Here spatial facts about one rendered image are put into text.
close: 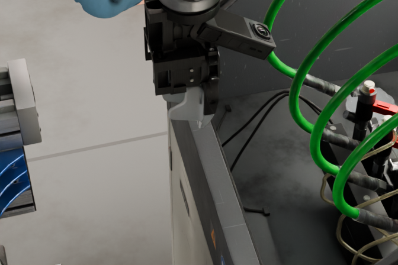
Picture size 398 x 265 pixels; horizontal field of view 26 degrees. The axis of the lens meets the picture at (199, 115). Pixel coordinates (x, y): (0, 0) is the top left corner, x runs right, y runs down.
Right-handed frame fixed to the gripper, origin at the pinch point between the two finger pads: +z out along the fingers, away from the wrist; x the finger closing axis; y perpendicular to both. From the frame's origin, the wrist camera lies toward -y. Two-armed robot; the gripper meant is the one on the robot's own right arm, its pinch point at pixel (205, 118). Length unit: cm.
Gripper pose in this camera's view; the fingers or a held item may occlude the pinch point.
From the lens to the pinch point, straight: 114.2
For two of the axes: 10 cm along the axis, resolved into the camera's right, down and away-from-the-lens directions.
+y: -9.7, 1.6, -1.6
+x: 2.2, 6.8, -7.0
